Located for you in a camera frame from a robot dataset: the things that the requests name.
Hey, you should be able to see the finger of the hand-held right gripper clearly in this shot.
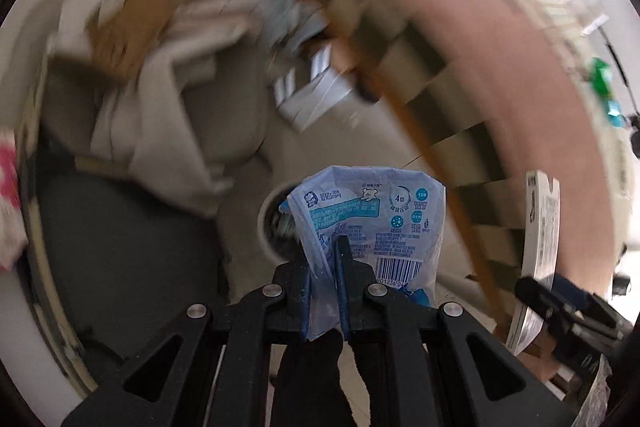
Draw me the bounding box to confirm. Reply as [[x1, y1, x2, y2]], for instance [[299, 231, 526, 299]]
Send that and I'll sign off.
[[516, 276, 576, 325], [552, 277, 608, 315]]

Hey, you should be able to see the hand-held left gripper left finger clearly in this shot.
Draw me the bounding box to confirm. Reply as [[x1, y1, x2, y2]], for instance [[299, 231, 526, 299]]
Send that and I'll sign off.
[[62, 252, 314, 427]]

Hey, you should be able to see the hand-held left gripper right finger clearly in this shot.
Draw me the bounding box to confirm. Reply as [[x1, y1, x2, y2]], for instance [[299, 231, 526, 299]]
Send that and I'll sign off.
[[335, 236, 577, 427]]

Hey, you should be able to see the long white carton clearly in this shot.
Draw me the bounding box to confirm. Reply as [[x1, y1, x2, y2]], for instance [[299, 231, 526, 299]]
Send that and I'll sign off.
[[502, 170, 561, 355]]

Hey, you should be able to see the blue and white plastic wrapper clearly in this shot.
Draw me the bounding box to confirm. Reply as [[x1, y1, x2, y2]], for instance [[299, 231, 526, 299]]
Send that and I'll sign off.
[[286, 165, 447, 342]]

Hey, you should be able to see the white rimmed trash can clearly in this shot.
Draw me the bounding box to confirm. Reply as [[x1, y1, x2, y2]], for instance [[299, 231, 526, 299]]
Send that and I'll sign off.
[[257, 183, 321, 265]]

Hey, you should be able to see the pile of white papers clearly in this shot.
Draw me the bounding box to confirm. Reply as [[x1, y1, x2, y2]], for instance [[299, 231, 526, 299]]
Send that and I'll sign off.
[[260, 0, 366, 132]]

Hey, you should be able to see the green and blue plastic wrapper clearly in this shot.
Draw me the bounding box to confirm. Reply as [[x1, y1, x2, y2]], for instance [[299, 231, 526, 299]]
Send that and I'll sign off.
[[587, 57, 628, 130]]

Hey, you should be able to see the white canvas bag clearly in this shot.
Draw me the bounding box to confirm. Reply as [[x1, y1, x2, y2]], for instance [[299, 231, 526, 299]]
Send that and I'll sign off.
[[90, 2, 251, 208]]

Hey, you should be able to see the pink and white cloth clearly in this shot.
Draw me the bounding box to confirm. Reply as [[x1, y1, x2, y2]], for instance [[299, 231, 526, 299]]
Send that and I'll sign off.
[[0, 129, 28, 270]]

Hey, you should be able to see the cardboard box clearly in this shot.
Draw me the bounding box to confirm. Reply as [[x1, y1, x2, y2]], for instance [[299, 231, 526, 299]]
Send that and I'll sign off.
[[85, 0, 176, 82]]

